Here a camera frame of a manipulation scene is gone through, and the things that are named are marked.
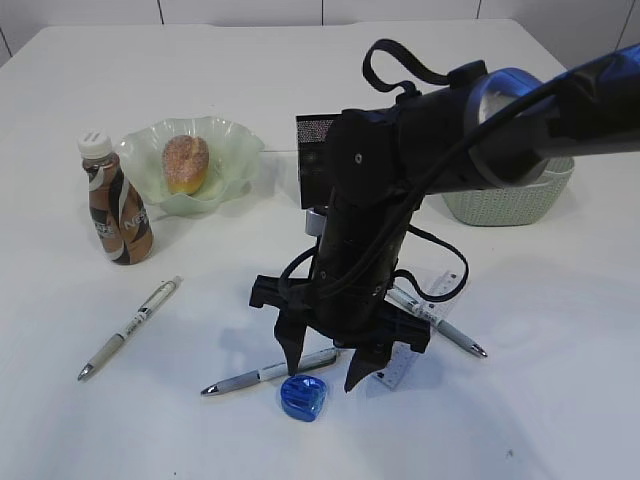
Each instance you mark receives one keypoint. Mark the grey white centre pen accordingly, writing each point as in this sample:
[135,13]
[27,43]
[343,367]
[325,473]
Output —
[307,363]

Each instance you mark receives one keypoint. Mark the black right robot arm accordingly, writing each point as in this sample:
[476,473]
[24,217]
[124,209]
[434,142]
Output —
[367,172]

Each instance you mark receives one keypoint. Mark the beige pen on left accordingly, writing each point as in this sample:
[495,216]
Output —
[144,312]

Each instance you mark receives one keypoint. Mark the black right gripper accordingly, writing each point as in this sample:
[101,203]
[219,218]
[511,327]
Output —
[342,300]

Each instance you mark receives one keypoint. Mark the brown Nescafe coffee bottle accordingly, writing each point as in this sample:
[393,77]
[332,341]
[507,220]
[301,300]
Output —
[116,208]

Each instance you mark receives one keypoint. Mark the grey pen under ruler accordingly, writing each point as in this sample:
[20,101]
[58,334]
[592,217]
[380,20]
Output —
[427,311]

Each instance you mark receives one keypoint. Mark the sugared bread roll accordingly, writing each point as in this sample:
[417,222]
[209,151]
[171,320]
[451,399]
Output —
[185,162]

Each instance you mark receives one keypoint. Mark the blue pencil sharpener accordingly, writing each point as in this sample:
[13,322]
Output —
[302,397]

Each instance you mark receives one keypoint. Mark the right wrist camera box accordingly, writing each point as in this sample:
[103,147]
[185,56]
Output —
[315,220]

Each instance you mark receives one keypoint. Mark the black mesh pen holder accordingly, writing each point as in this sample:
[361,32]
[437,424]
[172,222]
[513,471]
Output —
[315,188]

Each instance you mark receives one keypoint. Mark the green plastic woven basket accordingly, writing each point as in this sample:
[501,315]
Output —
[513,206]

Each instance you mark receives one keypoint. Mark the green wavy glass bowl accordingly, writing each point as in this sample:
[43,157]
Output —
[234,153]

